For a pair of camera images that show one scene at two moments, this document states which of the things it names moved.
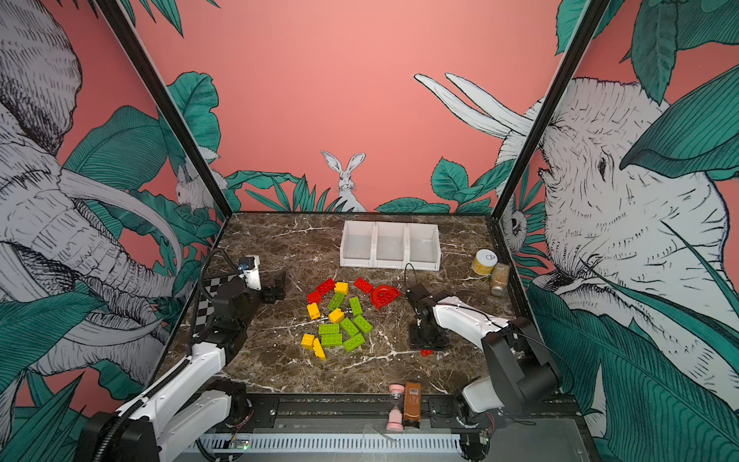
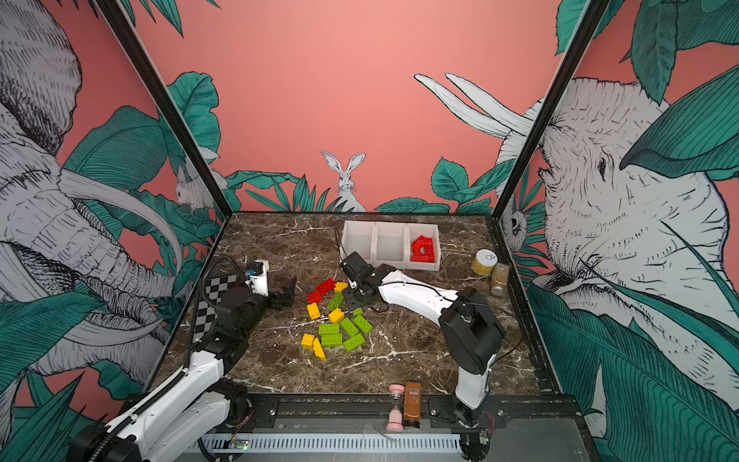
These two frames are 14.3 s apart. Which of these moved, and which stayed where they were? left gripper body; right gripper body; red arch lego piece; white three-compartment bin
Moved: left gripper body; right gripper body; red arch lego piece
Stayed: white three-compartment bin
